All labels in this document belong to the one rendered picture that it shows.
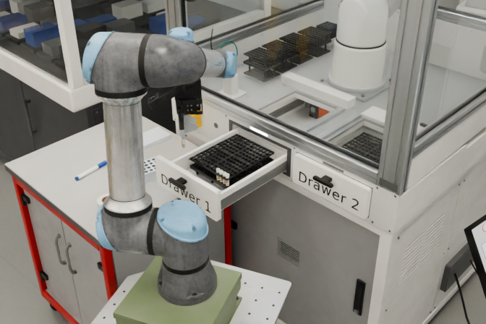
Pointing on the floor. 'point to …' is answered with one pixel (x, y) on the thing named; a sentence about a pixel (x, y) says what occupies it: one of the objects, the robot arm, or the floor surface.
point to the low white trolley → (87, 220)
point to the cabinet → (356, 252)
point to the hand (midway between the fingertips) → (181, 134)
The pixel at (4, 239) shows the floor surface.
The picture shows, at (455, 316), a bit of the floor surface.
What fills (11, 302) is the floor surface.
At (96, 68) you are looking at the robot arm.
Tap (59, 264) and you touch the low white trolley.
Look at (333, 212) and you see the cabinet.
